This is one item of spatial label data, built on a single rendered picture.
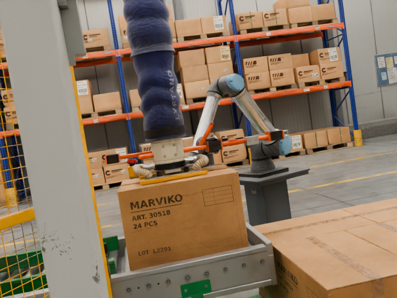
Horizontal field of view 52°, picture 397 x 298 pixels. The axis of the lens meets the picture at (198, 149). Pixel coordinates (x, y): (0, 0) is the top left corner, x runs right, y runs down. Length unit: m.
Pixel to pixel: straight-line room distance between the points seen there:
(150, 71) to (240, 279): 1.10
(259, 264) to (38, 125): 1.29
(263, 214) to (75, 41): 2.19
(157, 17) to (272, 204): 1.64
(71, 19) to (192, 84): 8.26
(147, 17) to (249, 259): 1.28
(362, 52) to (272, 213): 9.85
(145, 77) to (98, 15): 8.93
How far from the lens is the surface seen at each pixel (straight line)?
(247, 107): 2.80
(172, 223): 2.04
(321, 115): 11.86
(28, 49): 1.13
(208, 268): 1.98
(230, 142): 2.23
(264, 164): 3.10
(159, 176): 2.10
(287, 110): 11.45
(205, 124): 2.70
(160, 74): 2.10
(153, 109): 2.10
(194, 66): 9.55
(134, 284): 1.96
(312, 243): 2.16
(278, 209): 3.16
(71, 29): 1.29
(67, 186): 1.10
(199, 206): 2.04
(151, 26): 2.13
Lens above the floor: 1.23
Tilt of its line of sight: 4 degrees down
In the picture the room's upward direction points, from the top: 9 degrees counter-clockwise
